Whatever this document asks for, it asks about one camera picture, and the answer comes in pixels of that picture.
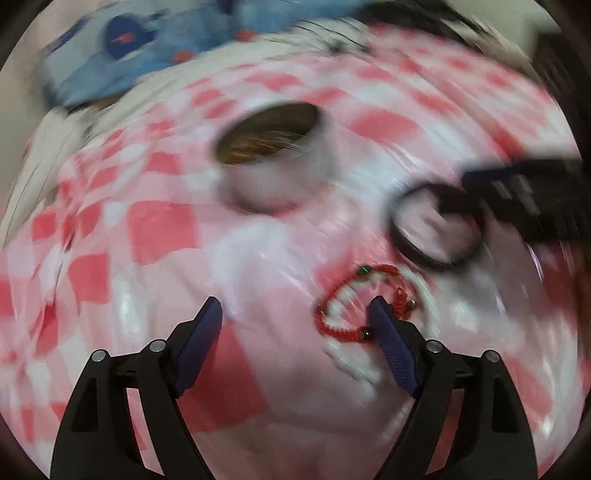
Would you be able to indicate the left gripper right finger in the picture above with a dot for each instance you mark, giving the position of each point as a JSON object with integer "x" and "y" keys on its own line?
{"x": 467, "y": 420}

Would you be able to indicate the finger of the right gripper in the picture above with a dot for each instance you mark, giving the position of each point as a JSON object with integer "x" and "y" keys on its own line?
{"x": 531, "y": 188}

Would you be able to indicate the black jacket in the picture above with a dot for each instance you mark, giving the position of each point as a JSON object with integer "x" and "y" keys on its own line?
{"x": 440, "y": 19}

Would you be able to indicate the red white checkered plastic cloth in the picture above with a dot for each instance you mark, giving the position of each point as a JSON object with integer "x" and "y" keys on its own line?
{"x": 142, "y": 233}

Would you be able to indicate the round silver metal tin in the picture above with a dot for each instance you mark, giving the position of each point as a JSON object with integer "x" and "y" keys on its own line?
{"x": 276, "y": 158}

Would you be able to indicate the blue whale pillow left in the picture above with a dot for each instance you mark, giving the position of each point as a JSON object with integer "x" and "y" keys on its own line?
{"x": 107, "y": 50}

